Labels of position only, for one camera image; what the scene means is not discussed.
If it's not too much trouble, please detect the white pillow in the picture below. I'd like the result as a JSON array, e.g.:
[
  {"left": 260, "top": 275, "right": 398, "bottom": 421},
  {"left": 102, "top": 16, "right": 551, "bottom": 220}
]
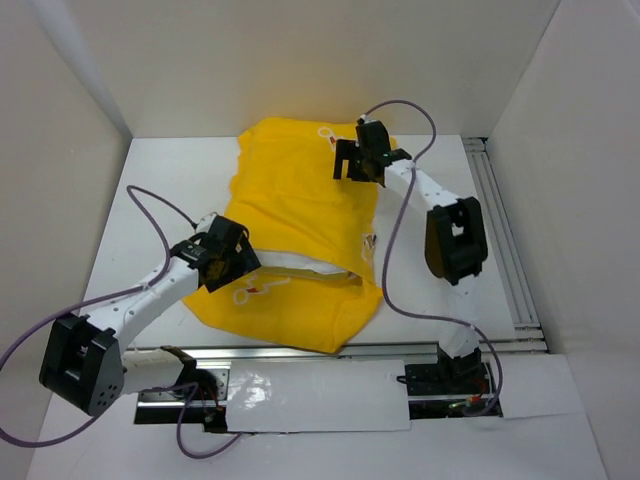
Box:
[{"left": 256, "top": 250, "right": 363, "bottom": 283}]

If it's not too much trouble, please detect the yellow pikachu pillowcase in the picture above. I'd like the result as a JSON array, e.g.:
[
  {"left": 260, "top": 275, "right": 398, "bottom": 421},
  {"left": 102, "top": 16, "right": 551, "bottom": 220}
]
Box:
[{"left": 183, "top": 117, "right": 382, "bottom": 353}]

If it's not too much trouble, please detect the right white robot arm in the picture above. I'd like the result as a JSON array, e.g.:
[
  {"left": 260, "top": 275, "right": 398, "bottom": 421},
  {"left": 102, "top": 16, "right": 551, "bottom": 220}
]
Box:
[{"left": 333, "top": 116, "right": 488, "bottom": 393}]

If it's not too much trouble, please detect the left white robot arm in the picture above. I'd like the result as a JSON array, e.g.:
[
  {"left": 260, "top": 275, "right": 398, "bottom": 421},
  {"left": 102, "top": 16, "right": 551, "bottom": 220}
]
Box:
[{"left": 39, "top": 214, "right": 260, "bottom": 417}]

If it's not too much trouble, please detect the white cover plate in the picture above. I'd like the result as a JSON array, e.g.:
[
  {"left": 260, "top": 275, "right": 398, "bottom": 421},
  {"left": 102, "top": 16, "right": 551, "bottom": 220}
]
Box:
[{"left": 226, "top": 360, "right": 411, "bottom": 433}]

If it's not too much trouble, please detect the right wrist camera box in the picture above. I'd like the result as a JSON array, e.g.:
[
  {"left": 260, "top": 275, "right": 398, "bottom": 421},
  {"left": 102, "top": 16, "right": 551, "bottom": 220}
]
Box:
[{"left": 356, "top": 114, "right": 375, "bottom": 125}]

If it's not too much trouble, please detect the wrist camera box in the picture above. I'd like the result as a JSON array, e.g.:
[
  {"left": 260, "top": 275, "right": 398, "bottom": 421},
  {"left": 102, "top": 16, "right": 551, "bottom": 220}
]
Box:
[
  {"left": 194, "top": 212, "right": 218, "bottom": 234},
  {"left": 356, "top": 114, "right": 375, "bottom": 125}
]

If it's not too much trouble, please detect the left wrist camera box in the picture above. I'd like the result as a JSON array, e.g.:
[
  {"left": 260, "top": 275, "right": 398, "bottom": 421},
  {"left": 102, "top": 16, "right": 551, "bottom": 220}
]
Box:
[{"left": 194, "top": 212, "right": 218, "bottom": 234}]

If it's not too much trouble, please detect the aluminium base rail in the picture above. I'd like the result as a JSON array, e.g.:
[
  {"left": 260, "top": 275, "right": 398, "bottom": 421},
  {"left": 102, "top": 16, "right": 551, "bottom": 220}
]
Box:
[{"left": 124, "top": 134, "right": 551, "bottom": 426}]

